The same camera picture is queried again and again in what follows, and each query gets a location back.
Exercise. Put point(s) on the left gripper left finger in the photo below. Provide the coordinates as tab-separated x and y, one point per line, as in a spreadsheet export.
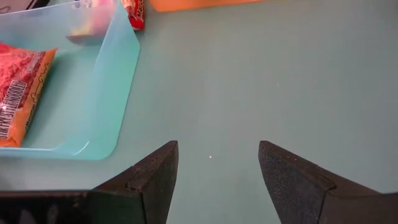
149	186

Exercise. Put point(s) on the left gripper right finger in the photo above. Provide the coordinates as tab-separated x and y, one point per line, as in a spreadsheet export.
295	186

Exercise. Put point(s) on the red and yellow ramen pack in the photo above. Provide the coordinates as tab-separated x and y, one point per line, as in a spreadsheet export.
135	17

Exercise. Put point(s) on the teal plastic bin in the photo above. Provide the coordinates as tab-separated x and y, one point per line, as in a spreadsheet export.
93	109

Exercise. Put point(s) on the green table mat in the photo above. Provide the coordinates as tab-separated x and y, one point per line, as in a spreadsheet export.
248	77

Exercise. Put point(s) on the red spicy chicken noodle pack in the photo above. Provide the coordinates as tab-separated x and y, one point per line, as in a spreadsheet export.
21	93

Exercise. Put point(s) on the yellow and white ramen pack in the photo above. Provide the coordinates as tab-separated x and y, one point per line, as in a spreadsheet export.
90	25

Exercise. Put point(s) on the tan orange plastic bin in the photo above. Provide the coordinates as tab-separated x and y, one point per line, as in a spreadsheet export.
192	4

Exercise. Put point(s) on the black table frame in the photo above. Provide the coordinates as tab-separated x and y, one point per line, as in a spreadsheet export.
38	3

